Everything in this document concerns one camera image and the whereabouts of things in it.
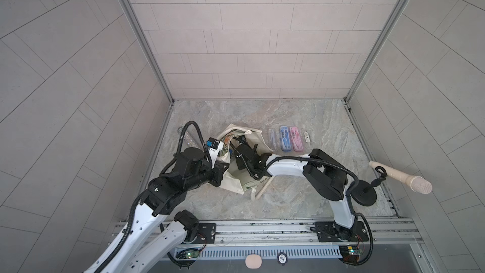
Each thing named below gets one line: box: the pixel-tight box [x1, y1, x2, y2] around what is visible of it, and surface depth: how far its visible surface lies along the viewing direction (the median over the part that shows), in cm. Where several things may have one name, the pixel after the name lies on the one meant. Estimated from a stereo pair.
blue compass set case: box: [279, 125, 292, 152], surface depth 101 cm
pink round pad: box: [245, 254, 263, 270], surface depth 66 cm
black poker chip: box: [277, 252, 288, 266], surface depth 68 cm
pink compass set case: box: [289, 126, 304, 153], surface depth 101 cm
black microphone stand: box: [349, 166, 388, 207], surface depth 80 cm
